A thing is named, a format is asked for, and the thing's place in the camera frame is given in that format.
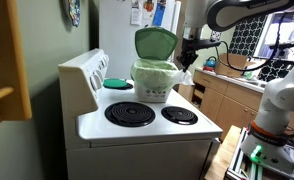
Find white electric stove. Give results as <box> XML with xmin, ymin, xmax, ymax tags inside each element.
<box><xmin>57</xmin><ymin>48</ymin><xmax>224</xmax><ymax>180</ymax></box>

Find wooden wall cabinet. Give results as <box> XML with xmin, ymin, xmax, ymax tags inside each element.
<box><xmin>0</xmin><ymin>0</ymin><xmax>33</xmax><ymax>134</ymax></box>

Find paper with red picture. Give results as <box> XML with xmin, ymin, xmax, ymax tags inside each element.
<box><xmin>141</xmin><ymin>0</ymin><xmax>157</xmax><ymax>20</ymax></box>

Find tall black white patterned curtain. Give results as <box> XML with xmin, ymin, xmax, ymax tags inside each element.
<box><xmin>228</xmin><ymin>14</ymin><xmax>269</xmax><ymax>57</ymax></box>

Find black burner under green lid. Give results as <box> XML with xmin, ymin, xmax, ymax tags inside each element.
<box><xmin>117</xmin><ymin>81</ymin><xmax>135</xmax><ymax>91</ymax></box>

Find blue paper sheet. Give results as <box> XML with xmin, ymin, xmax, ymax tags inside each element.
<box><xmin>152</xmin><ymin>0</ymin><xmax>167</xmax><ymax>28</ymax></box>

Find blue kettle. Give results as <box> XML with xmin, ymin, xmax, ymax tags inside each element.
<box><xmin>205</xmin><ymin>56</ymin><xmax>218</xmax><ymax>70</ymax></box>

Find large black coil burner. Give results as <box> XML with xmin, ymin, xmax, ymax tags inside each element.
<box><xmin>104</xmin><ymin>101</ymin><xmax>156</xmax><ymax>128</ymax></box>

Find white paper note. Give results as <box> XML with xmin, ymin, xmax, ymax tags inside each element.
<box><xmin>130</xmin><ymin>0</ymin><xmax>143</xmax><ymax>27</ymax></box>

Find colourful wall decoration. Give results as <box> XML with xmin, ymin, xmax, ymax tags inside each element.
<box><xmin>66</xmin><ymin>0</ymin><xmax>82</xmax><ymax>28</ymax></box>

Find brown cardboard box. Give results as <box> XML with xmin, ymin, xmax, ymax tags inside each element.
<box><xmin>214</xmin><ymin>52</ymin><xmax>257</xmax><ymax>79</ymax></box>

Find wooden kitchen counter cabinets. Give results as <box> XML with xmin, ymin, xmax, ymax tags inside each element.
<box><xmin>186</xmin><ymin>68</ymin><xmax>294</xmax><ymax>143</ymax></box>

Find black white patterned wall tag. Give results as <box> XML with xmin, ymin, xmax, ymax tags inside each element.
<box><xmin>210</xmin><ymin>30</ymin><xmax>222</xmax><ymax>41</ymax></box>

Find dark green round lid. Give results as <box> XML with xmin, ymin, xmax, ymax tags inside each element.
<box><xmin>102</xmin><ymin>78</ymin><xmax>129</xmax><ymax>90</ymax></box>

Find green bin lid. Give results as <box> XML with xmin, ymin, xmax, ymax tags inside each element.
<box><xmin>134</xmin><ymin>26</ymin><xmax>180</xmax><ymax>62</ymax></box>

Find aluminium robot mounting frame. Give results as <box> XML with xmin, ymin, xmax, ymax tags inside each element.
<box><xmin>224</xmin><ymin>127</ymin><xmax>294</xmax><ymax>180</ymax></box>

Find pale green bin liner bag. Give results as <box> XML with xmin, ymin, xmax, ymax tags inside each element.
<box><xmin>130</xmin><ymin>58</ymin><xmax>185</xmax><ymax>93</ymax></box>

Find small black coil burner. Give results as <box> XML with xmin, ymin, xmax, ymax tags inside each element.
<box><xmin>160</xmin><ymin>105</ymin><xmax>199</xmax><ymax>126</ymax></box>

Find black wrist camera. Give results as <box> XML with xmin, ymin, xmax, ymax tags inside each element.
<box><xmin>199</xmin><ymin>38</ymin><xmax>222</xmax><ymax>48</ymax></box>

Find black camera on stand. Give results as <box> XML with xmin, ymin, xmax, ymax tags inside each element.
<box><xmin>268</xmin><ymin>41</ymin><xmax>294</xmax><ymax>60</ymax></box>

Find tan wooden board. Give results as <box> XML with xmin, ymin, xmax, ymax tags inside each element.
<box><xmin>178</xmin><ymin>83</ymin><xmax>195</xmax><ymax>102</ymax></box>

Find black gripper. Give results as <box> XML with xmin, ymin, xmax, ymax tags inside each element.
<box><xmin>176</xmin><ymin>37</ymin><xmax>202</xmax><ymax>72</ymax></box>

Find white paper towel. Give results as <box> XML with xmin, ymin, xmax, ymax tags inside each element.
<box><xmin>178</xmin><ymin>69</ymin><xmax>195</xmax><ymax>87</ymax></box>

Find short black white patterned curtain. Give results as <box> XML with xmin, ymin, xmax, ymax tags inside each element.
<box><xmin>258</xmin><ymin>59</ymin><xmax>294</xmax><ymax>83</ymax></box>

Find wooden table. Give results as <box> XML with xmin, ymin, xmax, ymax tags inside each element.
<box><xmin>204</xmin><ymin>124</ymin><xmax>243</xmax><ymax>180</ymax></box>

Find white refrigerator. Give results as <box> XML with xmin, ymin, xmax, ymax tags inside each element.
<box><xmin>98</xmin><ymin>0</ymin><xmax>182</xmax><ymax>82</ymax></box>

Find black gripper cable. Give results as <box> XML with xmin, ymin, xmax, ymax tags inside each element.
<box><xmin>216</xmin><ymin>11</ymin><xmax>290</xmax><ymax>72</ymax></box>

